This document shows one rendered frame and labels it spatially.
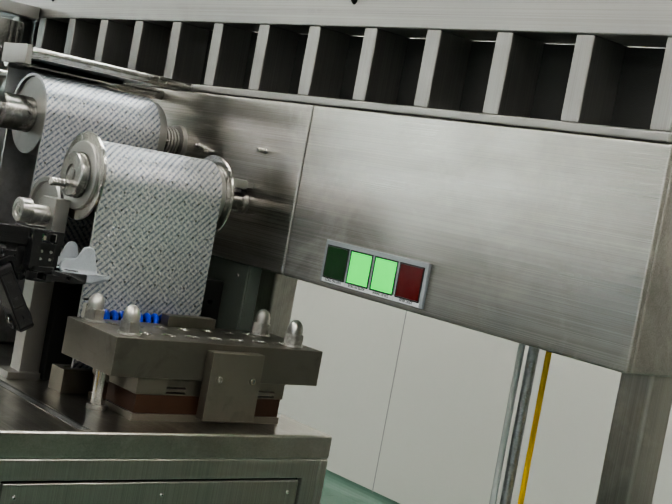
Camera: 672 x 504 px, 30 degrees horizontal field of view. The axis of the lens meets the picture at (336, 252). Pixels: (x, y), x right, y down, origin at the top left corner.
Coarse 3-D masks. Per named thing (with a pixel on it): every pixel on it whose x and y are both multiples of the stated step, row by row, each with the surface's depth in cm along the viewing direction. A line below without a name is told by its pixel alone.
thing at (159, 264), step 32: (96, 224) 204; (128, 224) 207; (160, 224) 211; (192, 224) 215; (96, 256) 204; (128, 256) 208; (160, 256) 212; (192, 256) 216; (96, 288) 205; (128, 288) 209; (160, 288) 213; (192, 288) 217
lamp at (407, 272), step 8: (400, 272) 194; (408, 272) 192; (416, 272) 191; (400, 280) 193; (408, 280) 192; (416, 280) 191; (400, 288) 193; (408, 288) 192; (416, 288) 190; (400, 296) 193; (408, 296) 192; (416, 296) 190
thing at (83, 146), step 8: (80, 144) 208; (88, 144) 206; (88, 152) 205; (96, 152) 204; (96, 160) 203; (96, 168) 203; (96, 176) 203; (88, 184) 204; (96, 184) 203; (224, 184) 219; (88, 192) 204; (224, 192) 219; (72, 200) 208; (80, 200) 206; (88, 200) 204; (224, 200) 219; (72, 208) 208; (80, 208) 206
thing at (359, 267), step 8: (352, 256) 203; (360, 256) 201; (368, 256) 200; (352, 264) 202; (360, 264) 201; (368, 264) 199; (352, 272) 202; (360, 272) 201; (368, 272) 199; (352, 280) 202; (360, 280) 200
